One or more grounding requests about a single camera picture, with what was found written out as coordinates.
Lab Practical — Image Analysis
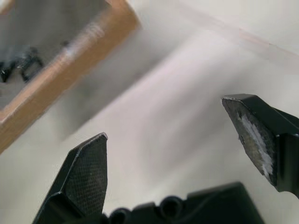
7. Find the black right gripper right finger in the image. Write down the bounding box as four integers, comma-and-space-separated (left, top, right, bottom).
221, 93, 299, 193

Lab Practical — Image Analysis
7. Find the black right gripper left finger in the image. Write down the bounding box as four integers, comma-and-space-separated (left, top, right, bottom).
32, 133, 109, 224

